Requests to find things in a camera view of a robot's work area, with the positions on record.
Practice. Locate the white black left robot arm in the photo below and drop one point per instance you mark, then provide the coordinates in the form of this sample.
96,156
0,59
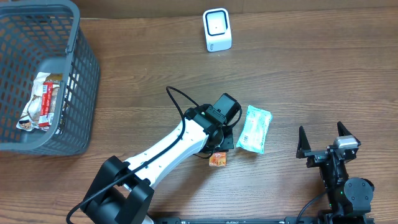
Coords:
122,191

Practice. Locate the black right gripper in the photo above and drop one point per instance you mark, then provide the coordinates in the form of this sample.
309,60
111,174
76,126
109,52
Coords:
318,157

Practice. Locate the orange Kleenex tissue pack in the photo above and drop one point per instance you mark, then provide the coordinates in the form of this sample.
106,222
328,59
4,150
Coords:
218,159

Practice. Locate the red stick sachet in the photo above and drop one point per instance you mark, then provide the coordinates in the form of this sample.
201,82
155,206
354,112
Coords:
49,100

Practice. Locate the white barcode scanner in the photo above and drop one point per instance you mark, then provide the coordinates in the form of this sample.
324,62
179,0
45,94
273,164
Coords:
217,29

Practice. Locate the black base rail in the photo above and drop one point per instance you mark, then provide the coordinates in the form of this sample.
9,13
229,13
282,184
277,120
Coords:
286,220

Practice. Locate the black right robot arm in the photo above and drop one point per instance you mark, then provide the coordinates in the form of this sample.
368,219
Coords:
349,198

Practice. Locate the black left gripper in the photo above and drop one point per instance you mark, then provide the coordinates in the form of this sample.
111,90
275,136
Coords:
228,142

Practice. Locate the grey plastic mesh basket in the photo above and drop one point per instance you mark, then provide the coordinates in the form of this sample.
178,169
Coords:
45,37

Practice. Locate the beige Pantree snack pouch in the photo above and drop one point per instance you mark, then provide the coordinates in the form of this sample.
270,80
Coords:
31,112

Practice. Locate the teal wet wipes pack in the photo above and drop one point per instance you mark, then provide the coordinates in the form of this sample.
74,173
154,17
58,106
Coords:
255,129

